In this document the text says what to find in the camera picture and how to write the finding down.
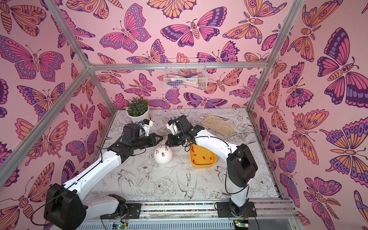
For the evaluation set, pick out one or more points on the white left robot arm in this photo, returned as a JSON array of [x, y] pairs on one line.
[[65, 206]]

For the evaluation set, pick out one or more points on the green plant in white pot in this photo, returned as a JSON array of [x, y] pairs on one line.
[[138, 109]]

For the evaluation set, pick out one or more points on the yellow plastic tray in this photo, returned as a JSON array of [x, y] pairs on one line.
[[201, 157]]

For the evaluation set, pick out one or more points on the white wire wall basket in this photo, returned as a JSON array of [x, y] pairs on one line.
[[185, 73]]

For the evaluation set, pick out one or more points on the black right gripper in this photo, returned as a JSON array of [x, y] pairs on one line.
[[177, 137]]

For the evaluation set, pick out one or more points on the white dome with screws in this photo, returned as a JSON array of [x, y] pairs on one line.
[[163, 155]]

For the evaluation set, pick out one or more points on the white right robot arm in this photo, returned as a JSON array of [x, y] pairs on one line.
[[241, 166]]

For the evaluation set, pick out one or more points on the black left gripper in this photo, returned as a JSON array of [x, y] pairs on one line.
[[152, 137]]

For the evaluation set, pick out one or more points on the aluminium frame corner post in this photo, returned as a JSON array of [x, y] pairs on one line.
[[87, 66]]

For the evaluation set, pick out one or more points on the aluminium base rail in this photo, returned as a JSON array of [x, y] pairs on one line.
[[172, 208]]

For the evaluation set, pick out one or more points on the cream fabric work glove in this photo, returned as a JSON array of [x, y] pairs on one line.
[[218, 125]]

